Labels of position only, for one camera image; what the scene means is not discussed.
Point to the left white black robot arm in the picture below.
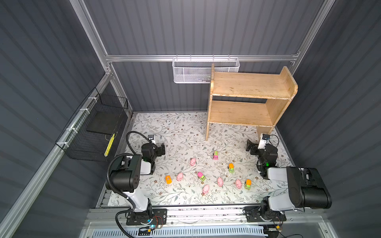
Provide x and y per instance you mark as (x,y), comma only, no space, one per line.
(123,177)

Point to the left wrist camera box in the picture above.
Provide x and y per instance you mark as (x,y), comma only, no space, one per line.
(152,138)

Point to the pink toy pig right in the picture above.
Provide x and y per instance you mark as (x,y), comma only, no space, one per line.
(238,184)

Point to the black wire mesh basket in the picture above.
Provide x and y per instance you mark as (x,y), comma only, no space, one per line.
(87,135)

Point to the pink toy pig bottom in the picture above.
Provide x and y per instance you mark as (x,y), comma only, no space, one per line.
(205,189)

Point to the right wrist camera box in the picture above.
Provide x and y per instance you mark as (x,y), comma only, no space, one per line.
(264,138)

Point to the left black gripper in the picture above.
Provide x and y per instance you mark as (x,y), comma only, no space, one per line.
(159,149)

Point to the orange green mixer toy truck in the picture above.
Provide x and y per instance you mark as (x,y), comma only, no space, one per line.
(231,168)

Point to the pink toy pig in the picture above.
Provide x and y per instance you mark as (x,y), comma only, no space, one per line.
(220,182)
(180,177)
(238,184)
(205,189)
(193,161)

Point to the pink green striped toy truck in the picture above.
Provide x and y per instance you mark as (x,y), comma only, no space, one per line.
(215,155)

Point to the pink toy pig upper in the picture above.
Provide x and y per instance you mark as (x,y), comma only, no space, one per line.
(193,161)

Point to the wooden two-tier shelf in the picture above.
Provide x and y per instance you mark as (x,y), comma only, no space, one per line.
(250,99)

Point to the floral patterned table mat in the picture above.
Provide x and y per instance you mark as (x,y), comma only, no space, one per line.
(184,137)

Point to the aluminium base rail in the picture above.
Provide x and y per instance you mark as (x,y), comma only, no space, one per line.
(200,215)

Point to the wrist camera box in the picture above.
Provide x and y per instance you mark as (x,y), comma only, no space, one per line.
(152,138)
(264,138)

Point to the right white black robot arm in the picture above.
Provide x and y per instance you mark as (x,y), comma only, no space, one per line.
(305,187)

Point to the pink toy pig left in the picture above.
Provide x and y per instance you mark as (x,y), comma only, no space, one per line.
(180,177)

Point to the orange toy car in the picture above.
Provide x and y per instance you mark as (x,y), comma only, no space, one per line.
(168,179)

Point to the white wire mesh basket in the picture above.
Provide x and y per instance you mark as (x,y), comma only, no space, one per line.
(198,70)

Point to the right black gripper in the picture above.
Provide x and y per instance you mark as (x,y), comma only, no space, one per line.
(253,147)

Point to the white perforated cable tray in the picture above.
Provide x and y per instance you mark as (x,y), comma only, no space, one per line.
(200,231)

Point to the pink toy pig middle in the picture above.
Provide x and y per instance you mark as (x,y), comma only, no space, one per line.
(220,182)

